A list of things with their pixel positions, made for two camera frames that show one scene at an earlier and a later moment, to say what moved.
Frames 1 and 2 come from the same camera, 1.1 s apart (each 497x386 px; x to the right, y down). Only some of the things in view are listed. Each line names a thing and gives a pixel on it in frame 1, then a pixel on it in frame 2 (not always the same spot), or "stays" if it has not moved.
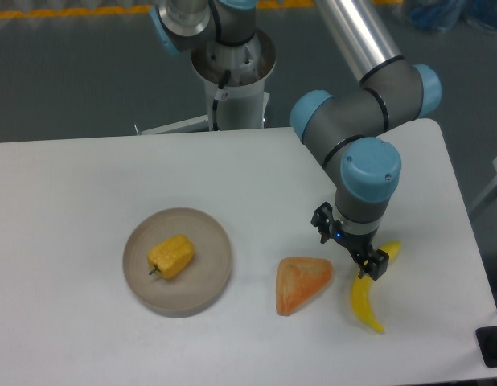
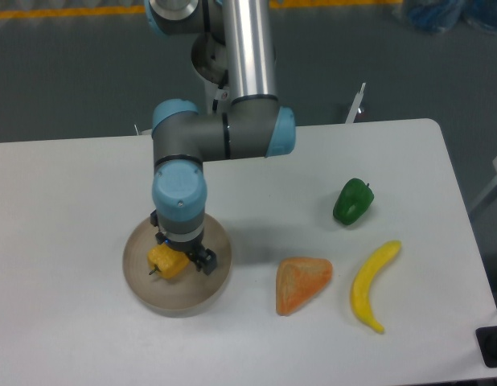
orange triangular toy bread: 297,279 stays
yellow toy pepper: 171,257 stays
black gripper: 375,265 → 204,258
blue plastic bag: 441,15 stays
